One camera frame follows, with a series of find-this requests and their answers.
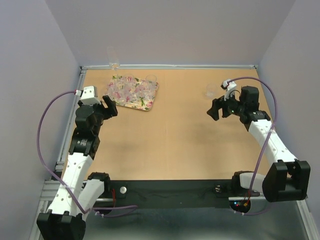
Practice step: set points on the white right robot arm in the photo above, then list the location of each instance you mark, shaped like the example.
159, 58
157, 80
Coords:
288, 178

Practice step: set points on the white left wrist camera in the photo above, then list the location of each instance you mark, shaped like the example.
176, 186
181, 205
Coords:
88, 96

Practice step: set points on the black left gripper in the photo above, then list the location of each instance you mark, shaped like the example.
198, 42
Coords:
109, 112

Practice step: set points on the clear faceted tumbler front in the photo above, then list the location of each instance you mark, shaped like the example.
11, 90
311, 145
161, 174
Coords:
148, 93

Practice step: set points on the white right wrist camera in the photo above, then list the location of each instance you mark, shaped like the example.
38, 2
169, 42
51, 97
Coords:
230, 87

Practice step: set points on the tall clear stemmed glass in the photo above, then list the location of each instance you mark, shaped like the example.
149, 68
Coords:
113, 59

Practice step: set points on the large clear faceted tumbler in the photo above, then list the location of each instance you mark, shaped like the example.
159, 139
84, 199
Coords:
135, 93

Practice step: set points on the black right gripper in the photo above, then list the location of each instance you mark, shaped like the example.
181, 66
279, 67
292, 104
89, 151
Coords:
217, 104

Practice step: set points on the floral patterned tray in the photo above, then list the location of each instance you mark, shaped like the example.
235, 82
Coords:
139, 105

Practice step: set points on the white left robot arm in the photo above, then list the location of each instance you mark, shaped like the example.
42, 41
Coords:
65, 218

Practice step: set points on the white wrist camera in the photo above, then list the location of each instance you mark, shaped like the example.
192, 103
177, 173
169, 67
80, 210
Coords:
230, 87
88, 96

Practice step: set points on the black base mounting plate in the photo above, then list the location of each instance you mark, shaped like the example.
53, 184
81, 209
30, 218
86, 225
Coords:
174, 194

